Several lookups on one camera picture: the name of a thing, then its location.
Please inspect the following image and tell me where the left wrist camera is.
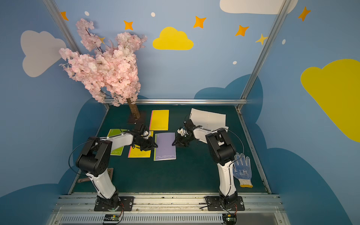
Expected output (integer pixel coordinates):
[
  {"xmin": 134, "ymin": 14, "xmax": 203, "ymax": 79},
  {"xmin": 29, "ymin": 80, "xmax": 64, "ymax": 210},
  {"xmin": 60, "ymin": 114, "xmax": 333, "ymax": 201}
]
[{"xmin": 133, "ymin": 123, "xmax": 150, "ymax": 137}]

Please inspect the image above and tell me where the controller board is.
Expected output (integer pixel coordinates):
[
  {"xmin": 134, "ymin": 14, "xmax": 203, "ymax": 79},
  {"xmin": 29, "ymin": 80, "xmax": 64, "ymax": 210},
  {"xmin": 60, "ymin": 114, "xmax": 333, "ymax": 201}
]
[
  {"xmin": 222, "ymin": 213, "xmax": 236, "ymax": 225},
  {"xmin": 103, "ymin": 214, "xmax": 120, "ymax": 224}
]

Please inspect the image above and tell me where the brown litter scoop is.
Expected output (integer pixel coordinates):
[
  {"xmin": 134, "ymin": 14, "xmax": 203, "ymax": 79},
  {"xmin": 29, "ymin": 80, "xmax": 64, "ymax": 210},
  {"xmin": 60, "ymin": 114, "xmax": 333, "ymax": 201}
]
[{"xmin": 77, "ymin": 168, "xmax": 113, "ymax": 183}]

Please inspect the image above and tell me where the right controller board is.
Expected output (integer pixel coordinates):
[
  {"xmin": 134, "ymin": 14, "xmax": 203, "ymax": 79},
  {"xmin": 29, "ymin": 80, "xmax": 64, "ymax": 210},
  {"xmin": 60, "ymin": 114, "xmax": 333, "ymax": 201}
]
[{"xmin": 222, "ymin": 213, "xmax": 236, "ymax": 225}]

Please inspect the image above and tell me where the green cover notebook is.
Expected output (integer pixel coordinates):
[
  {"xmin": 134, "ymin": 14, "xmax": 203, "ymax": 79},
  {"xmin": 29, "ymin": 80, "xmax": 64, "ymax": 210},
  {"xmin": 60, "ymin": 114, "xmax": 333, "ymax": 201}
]
[{"xmin": 107, "ymin": 128, "xmax": 127, "ymax": 156}]

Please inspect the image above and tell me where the yellow cover notebook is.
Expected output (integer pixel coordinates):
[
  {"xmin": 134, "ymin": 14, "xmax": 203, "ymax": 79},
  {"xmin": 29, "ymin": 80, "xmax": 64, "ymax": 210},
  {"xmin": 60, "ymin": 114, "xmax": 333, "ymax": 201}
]
[{"xmin": 149, "ymin": 110, "xmax": 169, "ymax": 131}]

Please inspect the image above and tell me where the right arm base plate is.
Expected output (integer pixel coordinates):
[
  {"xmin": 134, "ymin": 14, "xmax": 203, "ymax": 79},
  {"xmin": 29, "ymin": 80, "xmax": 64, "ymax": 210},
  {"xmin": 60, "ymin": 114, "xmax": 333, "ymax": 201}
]
[{"xmin": 205, "ymin": 196, "xmax": 245, "ymax": 212}]

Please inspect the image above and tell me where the left controller board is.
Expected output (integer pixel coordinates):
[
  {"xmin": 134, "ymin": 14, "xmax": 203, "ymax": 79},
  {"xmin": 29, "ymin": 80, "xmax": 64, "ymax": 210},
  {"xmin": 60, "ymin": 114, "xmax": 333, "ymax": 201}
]
[{"xmin": 103, "ymin": 214, "xmax": 120, "ymax": 224}]

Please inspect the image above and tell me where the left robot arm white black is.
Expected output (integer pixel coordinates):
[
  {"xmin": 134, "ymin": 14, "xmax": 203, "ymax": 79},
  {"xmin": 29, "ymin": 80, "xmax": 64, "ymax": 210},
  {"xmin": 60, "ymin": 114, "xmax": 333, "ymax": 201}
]
[{"xmin": 76, "ymin": 132, "xmax": 158, "ymax": 212}]

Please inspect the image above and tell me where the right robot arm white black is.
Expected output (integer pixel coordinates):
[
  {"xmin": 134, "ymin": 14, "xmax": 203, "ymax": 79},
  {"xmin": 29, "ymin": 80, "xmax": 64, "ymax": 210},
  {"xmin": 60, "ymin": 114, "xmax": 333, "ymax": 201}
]
[{"xmin": 172, "ymin": 126, "xmax": 238, "ymax": 210}]

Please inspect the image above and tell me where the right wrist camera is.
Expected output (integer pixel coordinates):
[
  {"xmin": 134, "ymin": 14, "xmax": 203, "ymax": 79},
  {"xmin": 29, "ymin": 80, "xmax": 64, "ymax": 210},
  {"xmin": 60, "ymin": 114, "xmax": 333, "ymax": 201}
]
[{"xmin": 177, "ymin": 119, "xmax": 197, "ymax": 137}]

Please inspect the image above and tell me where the small notebook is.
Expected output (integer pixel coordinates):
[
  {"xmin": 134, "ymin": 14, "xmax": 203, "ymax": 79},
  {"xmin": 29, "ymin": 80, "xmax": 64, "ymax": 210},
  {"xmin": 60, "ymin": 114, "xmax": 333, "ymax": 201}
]
[{"xmin": 193, "ymin": 127, "xmax": 228, "ymax": 143}]

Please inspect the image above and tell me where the pink cherry blossom tree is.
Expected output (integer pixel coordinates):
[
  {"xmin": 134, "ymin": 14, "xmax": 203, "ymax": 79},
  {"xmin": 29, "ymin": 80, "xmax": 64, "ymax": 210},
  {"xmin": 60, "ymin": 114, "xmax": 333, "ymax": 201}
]
[{"xmin": 59, "ymin": 18, "xmax": 147, "ymax": 120}]

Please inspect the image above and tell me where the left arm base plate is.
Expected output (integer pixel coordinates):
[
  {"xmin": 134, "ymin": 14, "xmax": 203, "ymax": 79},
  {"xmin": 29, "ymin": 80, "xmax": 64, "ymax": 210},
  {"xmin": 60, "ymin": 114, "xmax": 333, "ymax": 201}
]
[{"xmin": 94, "ymin": 196, "xmax": 134, "ymax": 212}]

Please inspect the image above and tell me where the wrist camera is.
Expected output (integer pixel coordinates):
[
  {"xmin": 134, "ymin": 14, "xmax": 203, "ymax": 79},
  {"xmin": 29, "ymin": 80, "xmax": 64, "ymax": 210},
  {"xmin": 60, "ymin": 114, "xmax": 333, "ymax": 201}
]
[
  {"xmin": 133, "ymin": 123, "xmax": 150, "ymax": 137},
  {"xmin": 177, "ymin": 119, "xmax": 197, "ymax": 137}
]

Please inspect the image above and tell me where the aluminium rail back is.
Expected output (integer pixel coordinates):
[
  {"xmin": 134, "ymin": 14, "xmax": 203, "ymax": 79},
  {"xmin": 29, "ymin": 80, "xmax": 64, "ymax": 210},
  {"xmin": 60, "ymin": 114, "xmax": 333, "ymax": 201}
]
[{"xmin": 103, "ymin": 98, "xmax": 248, "ymax": 106}]

